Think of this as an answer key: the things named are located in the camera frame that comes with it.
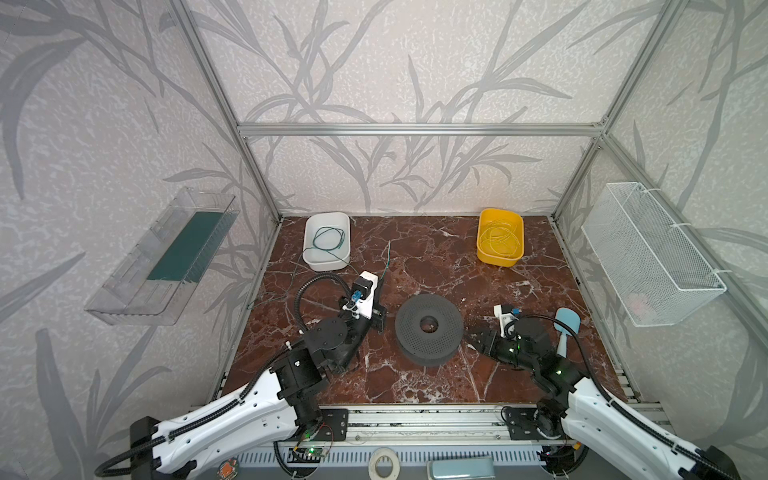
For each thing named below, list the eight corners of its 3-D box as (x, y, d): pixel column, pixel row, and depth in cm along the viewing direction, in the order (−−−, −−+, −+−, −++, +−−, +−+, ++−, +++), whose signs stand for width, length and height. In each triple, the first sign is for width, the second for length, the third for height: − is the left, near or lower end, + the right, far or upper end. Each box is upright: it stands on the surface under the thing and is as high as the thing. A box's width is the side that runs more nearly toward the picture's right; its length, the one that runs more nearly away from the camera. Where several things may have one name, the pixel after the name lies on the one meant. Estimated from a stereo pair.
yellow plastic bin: (473, 263, 107) (476, 253, 103) (479, 214, 123) (481, 204, 119) (519, 272, 105) (525, 263, 100) (519, 221, 121) (524, 211, 116)
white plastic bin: (299, 270, 107) (294, 260, 102) (312, 223, 122) (308, 212, 117) (348, 270, 107) (345, 260, 102) (355, 223, 122) (353, 212, 117)
